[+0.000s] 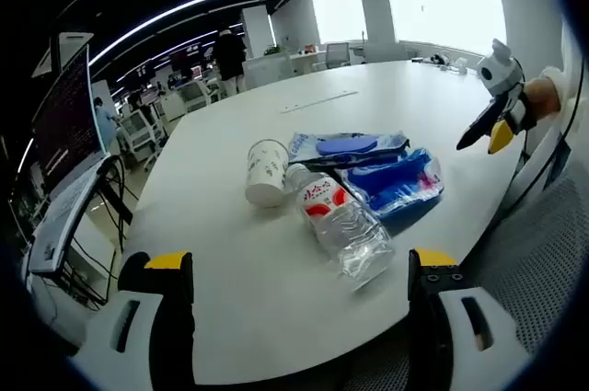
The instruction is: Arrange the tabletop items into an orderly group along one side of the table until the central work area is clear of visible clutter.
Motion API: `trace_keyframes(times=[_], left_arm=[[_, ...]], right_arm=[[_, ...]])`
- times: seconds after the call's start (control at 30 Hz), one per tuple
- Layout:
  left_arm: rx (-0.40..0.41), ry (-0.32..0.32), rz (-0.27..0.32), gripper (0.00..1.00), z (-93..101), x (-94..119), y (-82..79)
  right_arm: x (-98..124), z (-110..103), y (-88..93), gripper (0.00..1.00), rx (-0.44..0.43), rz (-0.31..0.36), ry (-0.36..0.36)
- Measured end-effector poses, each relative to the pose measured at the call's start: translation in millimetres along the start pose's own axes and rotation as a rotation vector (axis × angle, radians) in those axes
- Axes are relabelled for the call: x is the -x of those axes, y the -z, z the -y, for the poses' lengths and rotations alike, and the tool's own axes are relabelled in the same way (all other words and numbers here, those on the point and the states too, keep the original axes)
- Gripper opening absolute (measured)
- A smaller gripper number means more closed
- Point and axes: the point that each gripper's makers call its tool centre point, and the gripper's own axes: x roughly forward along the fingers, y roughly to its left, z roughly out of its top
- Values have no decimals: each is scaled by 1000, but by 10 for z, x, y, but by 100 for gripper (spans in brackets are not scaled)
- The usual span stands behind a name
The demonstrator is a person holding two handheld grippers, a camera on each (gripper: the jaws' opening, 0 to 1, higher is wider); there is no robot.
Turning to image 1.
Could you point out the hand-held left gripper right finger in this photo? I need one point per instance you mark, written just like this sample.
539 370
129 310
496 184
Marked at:
428 317

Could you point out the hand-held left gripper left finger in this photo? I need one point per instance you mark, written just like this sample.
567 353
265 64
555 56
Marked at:
172 317

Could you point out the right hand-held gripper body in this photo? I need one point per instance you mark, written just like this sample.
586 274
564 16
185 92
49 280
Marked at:
501 76

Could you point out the blue floral tissue packet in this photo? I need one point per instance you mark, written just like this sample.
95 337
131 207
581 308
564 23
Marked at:
391 184

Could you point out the clear plastic water bottle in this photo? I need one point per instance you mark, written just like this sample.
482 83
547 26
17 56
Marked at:
340 225

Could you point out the blue sponge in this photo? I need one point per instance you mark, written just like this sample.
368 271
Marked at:
345 146

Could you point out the white patterned paper cup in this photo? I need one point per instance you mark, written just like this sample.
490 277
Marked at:
266 170

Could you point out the person's right hand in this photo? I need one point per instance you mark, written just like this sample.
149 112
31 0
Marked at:
543 96

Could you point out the white table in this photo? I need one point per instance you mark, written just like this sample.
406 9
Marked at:
257 299

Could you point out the grey mesh chair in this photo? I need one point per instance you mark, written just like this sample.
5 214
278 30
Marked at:
529 253

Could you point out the black monitor stand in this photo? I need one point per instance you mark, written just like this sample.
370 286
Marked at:
112 198

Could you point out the grey office chair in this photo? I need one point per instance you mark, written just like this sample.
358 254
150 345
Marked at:
337 55

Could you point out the white table socket strip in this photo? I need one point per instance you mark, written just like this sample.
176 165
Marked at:
319 101

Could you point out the green potted plant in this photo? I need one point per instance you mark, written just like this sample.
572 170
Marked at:
272 50

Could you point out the large computer monitor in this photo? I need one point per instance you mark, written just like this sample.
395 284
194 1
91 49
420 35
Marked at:
64 124

